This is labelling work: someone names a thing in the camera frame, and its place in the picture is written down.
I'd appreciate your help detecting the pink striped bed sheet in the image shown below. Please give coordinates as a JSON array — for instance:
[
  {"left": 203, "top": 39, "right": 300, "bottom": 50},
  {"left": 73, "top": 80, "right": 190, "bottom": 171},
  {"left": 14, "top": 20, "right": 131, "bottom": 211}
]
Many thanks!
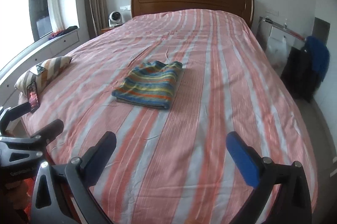
[{"left": 22, "top": 10, "right": 318, "bottom": 223}]

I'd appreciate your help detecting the white plastic bag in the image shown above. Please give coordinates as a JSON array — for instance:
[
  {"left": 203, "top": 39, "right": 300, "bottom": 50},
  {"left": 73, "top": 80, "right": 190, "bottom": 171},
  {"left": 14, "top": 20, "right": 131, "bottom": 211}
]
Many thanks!
[{"left": 266, "top": 36, "right": 288, "bottom": 69}]

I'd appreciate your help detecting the black hanging garment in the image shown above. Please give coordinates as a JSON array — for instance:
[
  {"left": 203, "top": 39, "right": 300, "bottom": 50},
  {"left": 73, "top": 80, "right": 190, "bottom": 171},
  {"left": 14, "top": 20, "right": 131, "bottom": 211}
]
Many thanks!
[{"left": 281, "top": 47, "right": 321, "bottom": 102}]

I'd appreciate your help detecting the wooden headboard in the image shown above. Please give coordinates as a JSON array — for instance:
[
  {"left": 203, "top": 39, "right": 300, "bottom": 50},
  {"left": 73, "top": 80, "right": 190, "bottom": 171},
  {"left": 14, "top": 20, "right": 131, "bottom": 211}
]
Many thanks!
[{"left": 131, "top": 0, "right": 255, "bottom": 27}]

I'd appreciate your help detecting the window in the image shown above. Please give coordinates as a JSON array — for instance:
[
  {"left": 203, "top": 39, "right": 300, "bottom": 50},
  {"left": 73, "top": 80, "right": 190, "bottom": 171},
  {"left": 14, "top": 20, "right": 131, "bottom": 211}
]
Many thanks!
[{"left": 1, "top": 0, "right": 57, "bottom": 69}]

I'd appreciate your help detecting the red orange fleece clothing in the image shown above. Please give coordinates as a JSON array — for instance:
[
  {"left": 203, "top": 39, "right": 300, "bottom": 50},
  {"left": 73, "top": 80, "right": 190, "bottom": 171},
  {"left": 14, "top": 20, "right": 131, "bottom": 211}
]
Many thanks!
[{"left": 1, "top": 180, "right": 30, "bottom": 223}]

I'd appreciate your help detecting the smartphone on stand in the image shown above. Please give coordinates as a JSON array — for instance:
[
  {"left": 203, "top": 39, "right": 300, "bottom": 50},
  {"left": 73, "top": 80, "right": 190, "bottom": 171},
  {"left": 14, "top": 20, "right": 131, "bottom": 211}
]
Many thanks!
[{"left": 26, "top": 81, "right": 40, "bottom": 112}]

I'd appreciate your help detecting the chevron patterned pillow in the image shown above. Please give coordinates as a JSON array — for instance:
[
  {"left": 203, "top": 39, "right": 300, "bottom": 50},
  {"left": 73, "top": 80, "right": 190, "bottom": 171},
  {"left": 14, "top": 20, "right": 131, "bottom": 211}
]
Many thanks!
[{"left": 14, "top": 56, "right": 72, "bottom": 96}]

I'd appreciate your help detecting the striped knit sweater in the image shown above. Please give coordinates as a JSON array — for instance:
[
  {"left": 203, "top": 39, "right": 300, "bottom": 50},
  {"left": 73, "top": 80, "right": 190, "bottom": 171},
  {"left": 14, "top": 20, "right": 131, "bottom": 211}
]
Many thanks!
[{"left": 112, "top": 60, "right": 182, "bottom": 110}]

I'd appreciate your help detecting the blue fluffy garment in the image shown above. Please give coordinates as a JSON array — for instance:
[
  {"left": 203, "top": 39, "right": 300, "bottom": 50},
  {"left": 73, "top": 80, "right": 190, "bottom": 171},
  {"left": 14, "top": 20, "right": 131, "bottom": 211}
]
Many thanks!
[{"left": 305, "top": 36, "right": 330, "bottom": 82}]

